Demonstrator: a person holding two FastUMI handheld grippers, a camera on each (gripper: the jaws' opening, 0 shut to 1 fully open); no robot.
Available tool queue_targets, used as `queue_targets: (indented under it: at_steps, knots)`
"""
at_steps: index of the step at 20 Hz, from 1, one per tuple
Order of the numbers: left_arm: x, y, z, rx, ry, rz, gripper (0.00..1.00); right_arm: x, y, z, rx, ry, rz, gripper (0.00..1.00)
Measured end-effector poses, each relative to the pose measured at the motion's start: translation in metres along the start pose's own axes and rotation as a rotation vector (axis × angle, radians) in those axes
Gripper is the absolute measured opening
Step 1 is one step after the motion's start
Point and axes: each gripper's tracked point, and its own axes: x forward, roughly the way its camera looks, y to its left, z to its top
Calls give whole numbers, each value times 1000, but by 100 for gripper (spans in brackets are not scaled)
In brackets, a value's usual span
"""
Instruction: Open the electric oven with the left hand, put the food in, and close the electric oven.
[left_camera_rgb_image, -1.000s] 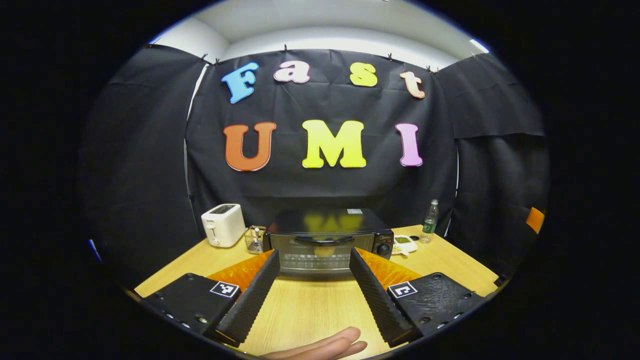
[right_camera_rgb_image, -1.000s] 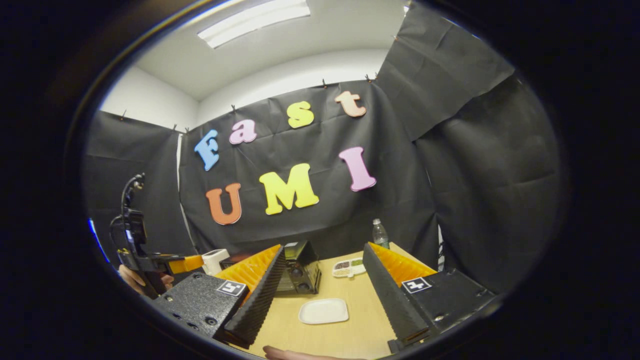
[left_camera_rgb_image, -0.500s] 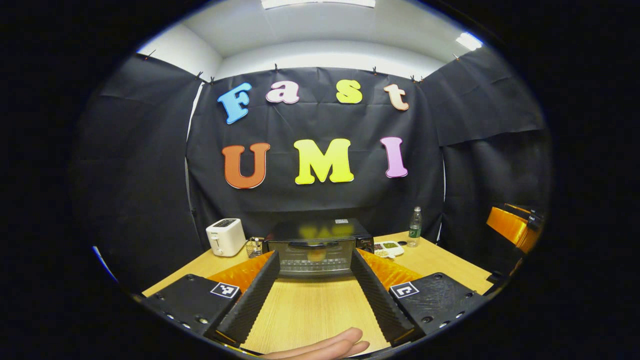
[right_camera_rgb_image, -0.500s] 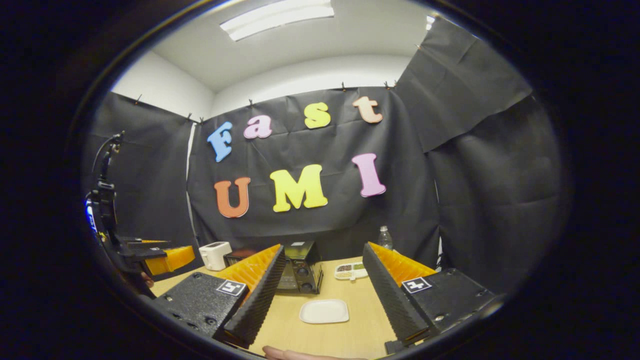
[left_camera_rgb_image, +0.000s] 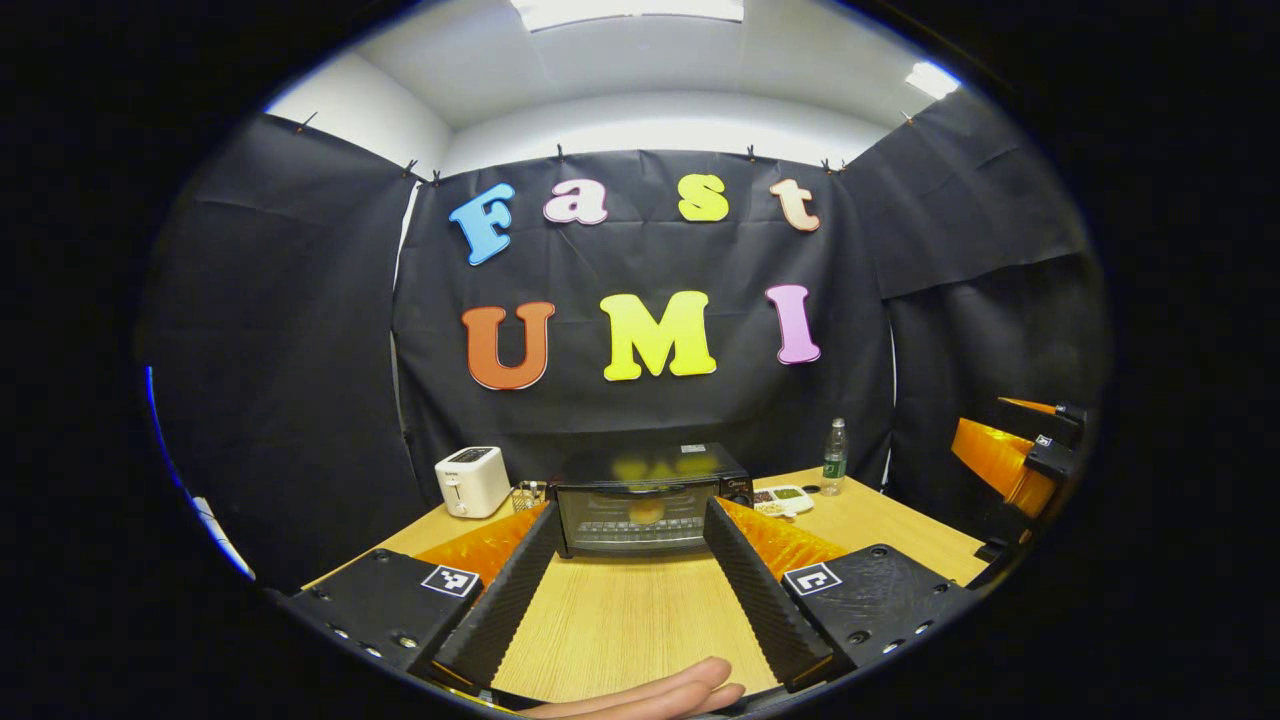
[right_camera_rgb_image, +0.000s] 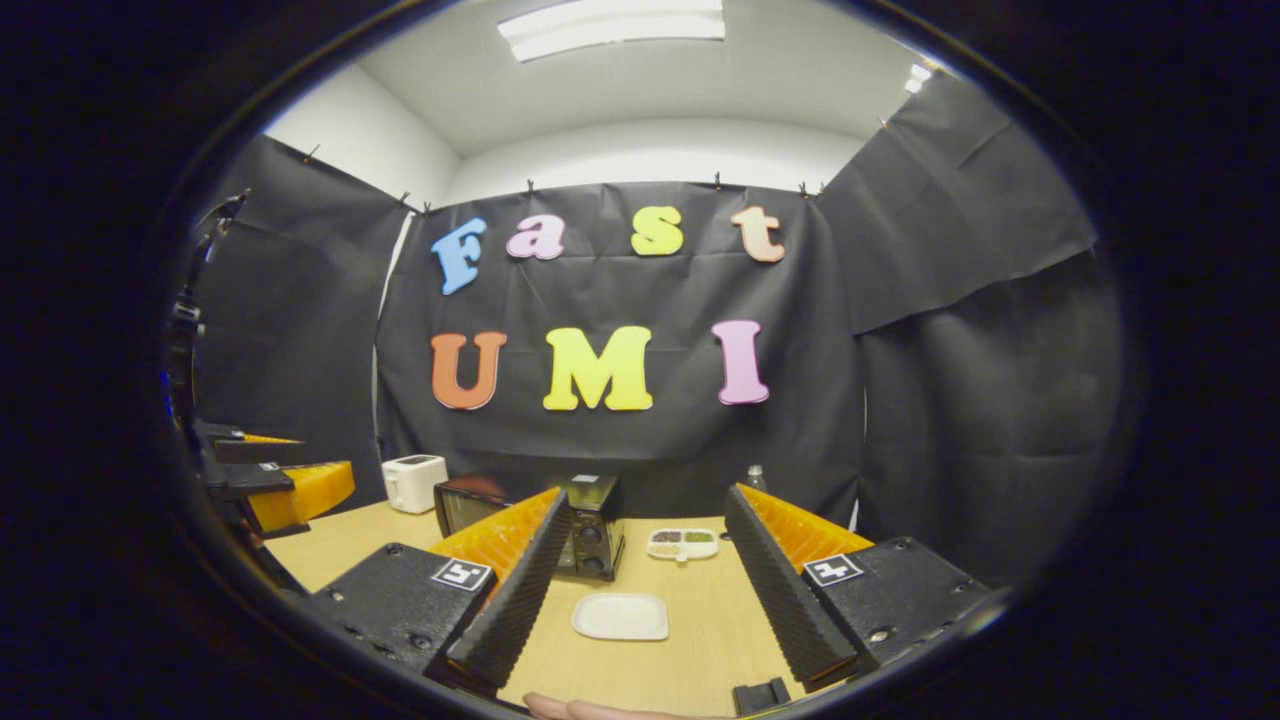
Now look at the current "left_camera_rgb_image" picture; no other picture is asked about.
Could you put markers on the black table edge clamp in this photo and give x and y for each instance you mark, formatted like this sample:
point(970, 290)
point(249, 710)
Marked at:
point(990, 550)

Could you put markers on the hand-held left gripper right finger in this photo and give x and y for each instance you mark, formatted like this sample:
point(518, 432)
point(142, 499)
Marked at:
point(765, 600)

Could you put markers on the small ceiling light panel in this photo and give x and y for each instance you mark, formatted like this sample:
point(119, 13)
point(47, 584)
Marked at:
point(932, 80)

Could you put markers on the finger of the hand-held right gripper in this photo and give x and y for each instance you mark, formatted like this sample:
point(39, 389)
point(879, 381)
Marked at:
point(1040, 408)
point(995, 460)

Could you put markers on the green label plastic bottle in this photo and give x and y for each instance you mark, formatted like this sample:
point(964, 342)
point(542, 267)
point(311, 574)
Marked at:
point(834, 465)

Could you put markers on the black backdrop cloth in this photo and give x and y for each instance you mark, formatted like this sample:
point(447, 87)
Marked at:
point(300, 350)

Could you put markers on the golden bread bun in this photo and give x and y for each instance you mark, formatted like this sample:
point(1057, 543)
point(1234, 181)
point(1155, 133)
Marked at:
point(646, 512)

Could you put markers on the black electric oven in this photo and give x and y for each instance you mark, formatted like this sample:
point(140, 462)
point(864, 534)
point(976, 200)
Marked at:
point(600, 520)

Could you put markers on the white toaster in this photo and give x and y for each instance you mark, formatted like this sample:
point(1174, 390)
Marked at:
point(472, 485)

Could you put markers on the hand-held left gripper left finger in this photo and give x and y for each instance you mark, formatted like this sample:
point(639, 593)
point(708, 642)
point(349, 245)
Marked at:
point(505, 600)

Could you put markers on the large ceiling light panel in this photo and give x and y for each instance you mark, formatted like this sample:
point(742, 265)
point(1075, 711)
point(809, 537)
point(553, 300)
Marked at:
point(625, 10)

